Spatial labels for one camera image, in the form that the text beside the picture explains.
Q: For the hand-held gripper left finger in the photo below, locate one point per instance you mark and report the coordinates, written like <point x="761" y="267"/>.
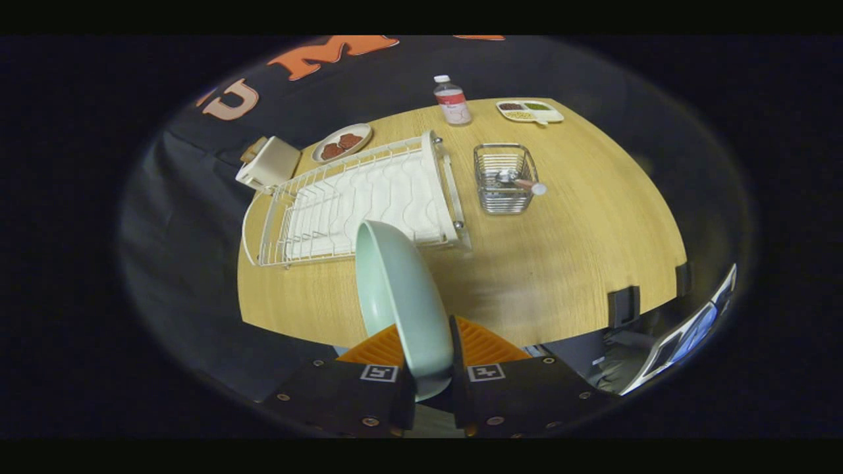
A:
<point x="342" y="401"/>

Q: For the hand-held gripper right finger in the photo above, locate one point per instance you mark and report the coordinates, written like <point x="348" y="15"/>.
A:
<point x="456" y="368"/>

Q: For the mint green plate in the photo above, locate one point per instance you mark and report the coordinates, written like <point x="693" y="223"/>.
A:
<point x="408" y="309"/>

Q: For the small beige plate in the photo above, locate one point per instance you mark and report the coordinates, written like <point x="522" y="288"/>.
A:
<point x="323" y="157"/>

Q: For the black table edge clamp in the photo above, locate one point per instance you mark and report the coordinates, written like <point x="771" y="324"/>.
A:
<point x="623" y="306"/>
<point x="683" y="279"/>

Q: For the white framed screen device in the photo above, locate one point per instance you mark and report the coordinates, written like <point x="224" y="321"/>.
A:
<point x="691" y="329"/>

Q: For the white toaster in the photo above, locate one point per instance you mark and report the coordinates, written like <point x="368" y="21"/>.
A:
<point x="276" y="164"/>

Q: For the brown meat patty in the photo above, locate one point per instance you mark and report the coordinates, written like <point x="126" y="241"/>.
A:
<point x="331" y="151"/>
<point x="350" y="140"/>

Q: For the clear bottle with red label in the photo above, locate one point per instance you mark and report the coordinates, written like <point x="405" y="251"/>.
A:
<point x="452" y="105"/>

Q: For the toast bread slice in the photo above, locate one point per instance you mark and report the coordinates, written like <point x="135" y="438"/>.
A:
<point x="253" y="150"/>

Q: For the white divided food tray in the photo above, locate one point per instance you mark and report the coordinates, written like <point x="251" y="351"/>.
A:
<point x="550" y="115"/>

